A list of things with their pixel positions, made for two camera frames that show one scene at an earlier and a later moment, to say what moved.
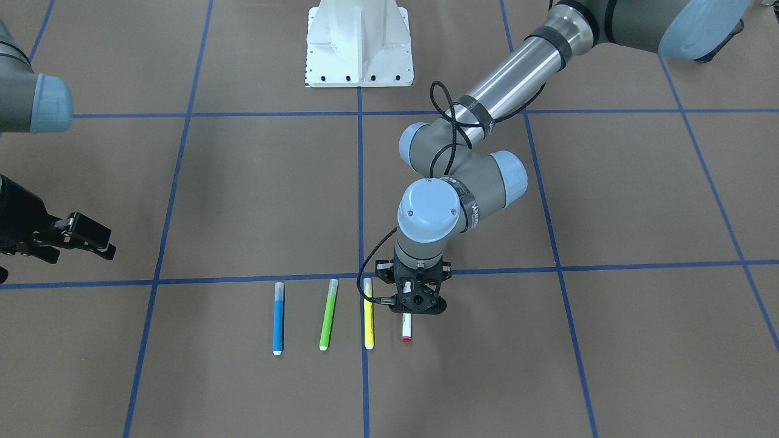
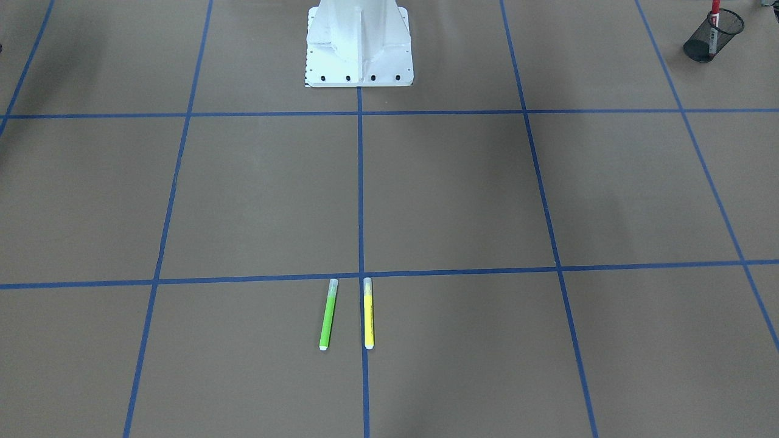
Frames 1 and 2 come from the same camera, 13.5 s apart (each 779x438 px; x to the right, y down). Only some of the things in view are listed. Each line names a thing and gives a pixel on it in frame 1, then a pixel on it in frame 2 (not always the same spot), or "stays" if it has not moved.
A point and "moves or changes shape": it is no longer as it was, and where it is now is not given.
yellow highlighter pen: [368, 314] stays
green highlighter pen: [325, 334] stays
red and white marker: [406, 326] moves or changes shape
